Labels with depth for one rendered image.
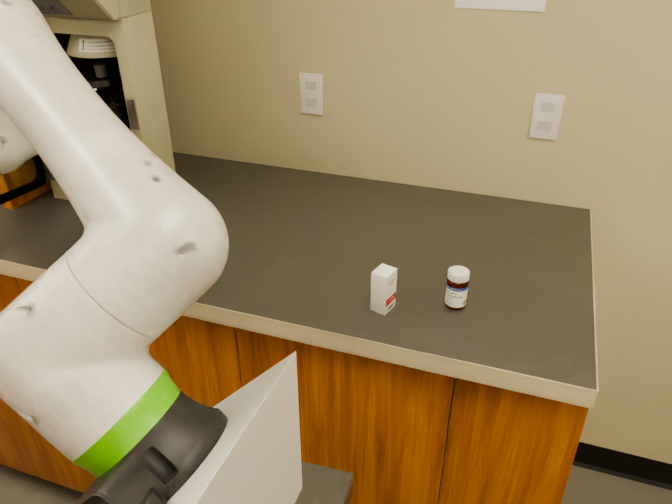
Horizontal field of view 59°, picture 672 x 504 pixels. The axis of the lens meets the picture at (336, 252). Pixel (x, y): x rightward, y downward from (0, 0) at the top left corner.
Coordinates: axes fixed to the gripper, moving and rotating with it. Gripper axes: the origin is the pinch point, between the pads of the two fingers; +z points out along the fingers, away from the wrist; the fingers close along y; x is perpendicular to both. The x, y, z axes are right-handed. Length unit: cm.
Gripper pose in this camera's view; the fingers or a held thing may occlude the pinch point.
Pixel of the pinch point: (108, 100)
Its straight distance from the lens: 163.4
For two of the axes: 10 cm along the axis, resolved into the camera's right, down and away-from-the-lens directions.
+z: 3.4, -4.8, 8.1
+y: -9.4, -1.7, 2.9
